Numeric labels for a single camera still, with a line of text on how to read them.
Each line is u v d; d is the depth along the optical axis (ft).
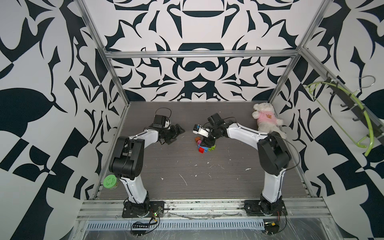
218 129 2.34
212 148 3.08
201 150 3.02
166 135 2.73
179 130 2.85
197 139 3.15
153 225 2.30
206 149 3.01
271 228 2.34
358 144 1.83
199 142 3.12
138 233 2.24
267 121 3.26
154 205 2.45
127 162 1.60
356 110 1.92
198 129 2.67
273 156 1.67
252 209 2.40
